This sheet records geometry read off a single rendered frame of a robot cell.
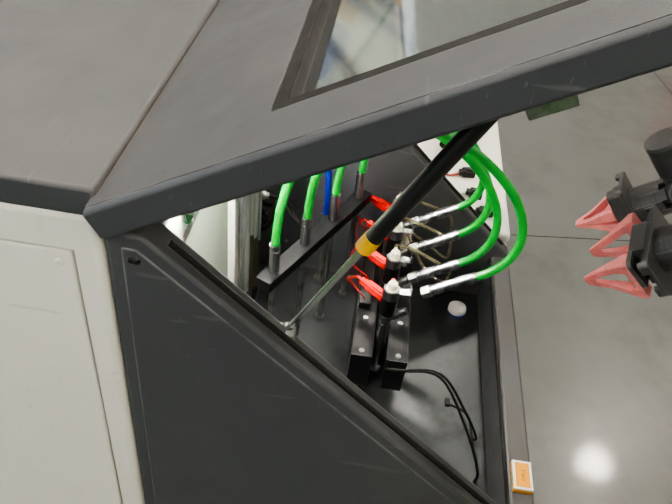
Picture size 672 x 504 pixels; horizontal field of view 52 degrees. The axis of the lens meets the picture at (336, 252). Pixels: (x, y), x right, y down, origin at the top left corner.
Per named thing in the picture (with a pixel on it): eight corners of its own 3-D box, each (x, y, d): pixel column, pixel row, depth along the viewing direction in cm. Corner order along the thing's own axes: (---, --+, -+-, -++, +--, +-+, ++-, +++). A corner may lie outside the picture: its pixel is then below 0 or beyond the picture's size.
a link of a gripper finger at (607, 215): (572, 202, 119) (627, 184, 113) (590, 235, 121) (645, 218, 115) (567, 224, 114) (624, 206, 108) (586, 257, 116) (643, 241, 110)
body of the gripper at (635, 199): (612, 173, 113) (659, 157, 108) (638, 222, 116) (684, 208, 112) (609, 194, 108) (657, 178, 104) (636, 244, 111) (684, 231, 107)
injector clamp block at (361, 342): (394, 414, 129) (408, 362, 119) (341, 405, 130) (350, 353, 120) (402, 288, 155) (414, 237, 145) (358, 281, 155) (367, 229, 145)
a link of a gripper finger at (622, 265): (570, 277, 89) (641, 262, 82) (578, 237, 93) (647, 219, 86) (596, 309, 92) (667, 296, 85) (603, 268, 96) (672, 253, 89)
